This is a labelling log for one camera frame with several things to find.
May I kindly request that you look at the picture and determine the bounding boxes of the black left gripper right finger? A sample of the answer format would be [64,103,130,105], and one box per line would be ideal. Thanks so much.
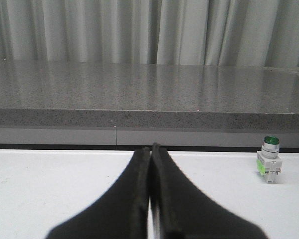
[151,143,266,239]

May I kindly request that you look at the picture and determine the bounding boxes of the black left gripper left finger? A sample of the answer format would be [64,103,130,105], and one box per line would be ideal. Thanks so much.
[47,147,151,239]

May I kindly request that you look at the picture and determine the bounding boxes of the grey stone counter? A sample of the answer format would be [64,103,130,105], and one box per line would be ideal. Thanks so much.
[0,60,299,152]

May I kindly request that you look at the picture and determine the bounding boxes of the grey pleated curtain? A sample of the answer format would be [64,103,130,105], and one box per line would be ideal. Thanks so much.
[0,0,299,68]

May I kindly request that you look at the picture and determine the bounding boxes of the green pushbutton switch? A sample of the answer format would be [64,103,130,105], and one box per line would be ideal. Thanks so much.
[256,136,282,184]

